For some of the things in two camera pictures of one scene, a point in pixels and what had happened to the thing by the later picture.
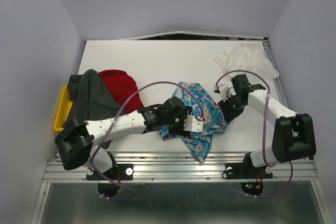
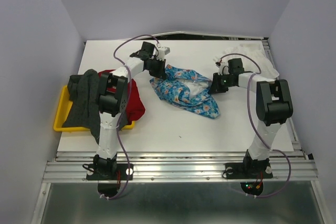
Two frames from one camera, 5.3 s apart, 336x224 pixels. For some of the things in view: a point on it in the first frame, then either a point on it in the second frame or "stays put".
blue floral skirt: [205, 106] → [187, 90]
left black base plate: [121, 172] stays put
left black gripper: [179, 130] → [160, 73]
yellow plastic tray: [65, 107] stays put
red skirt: [123, 86] stays put
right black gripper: [228, 114] → [215, 86]
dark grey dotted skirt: [91, 99] stays put
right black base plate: [246, 171] stays put
